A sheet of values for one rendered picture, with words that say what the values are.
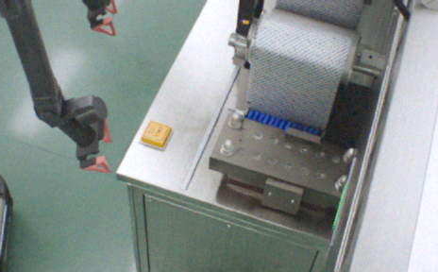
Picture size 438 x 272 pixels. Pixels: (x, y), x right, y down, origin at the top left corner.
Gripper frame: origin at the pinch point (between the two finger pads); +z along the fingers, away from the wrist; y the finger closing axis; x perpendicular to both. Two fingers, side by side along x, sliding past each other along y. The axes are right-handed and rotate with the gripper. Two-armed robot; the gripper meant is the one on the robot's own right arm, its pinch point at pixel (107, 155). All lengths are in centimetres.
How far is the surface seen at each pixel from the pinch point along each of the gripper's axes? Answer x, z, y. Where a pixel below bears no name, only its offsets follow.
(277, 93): -43.6, 15.5, 13.7
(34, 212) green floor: 87, 71, 44
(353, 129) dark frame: -57, 40, 12
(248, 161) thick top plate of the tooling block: -31.6, 19.9, -1.6
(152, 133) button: -4.0, 16.4, 16.1
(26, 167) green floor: 92, 68, 68
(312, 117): -50, 25, 9
